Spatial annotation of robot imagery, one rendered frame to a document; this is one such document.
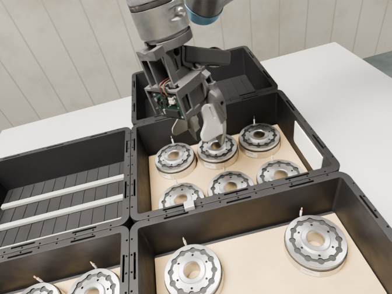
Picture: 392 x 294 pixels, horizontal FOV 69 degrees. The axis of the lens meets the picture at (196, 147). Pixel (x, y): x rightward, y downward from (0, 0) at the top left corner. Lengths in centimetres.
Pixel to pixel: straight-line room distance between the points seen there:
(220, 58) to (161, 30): 14
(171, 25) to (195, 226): 34
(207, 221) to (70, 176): 45
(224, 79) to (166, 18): 67
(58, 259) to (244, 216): 35
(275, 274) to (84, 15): 193
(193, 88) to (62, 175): 54
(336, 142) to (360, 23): 191
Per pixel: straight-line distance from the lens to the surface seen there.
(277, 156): 73
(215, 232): 57
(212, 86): 46
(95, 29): 217
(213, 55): 49
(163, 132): 75
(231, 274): 56
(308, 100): 114
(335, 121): 105
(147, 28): 41
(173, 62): 43
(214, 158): 69
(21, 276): 68
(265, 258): 57
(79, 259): 61
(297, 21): 247
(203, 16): 55
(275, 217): 59
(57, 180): 87
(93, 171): 83
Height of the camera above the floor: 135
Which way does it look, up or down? 42 degrees down
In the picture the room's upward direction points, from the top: 14 degrees counter-clockwise
